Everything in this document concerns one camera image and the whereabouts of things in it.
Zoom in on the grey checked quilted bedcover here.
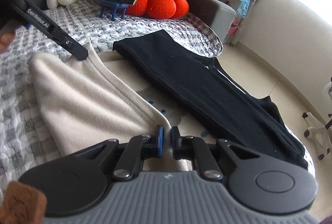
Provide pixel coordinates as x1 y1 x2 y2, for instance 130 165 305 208
1 0 223 194

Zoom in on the brown furry patch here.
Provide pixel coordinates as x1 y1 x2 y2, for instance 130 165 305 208
1 182 47 224

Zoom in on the white grey office chair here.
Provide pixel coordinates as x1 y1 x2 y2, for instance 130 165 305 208
302 112 331 160

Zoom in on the cream black raglan sweatshirt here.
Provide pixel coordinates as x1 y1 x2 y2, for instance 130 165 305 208
28 30 308 171

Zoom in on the person's left hand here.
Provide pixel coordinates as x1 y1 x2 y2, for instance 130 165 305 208
0 32 16 54

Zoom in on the blue stool phone stand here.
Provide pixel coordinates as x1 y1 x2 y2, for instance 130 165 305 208
99 0 129 21

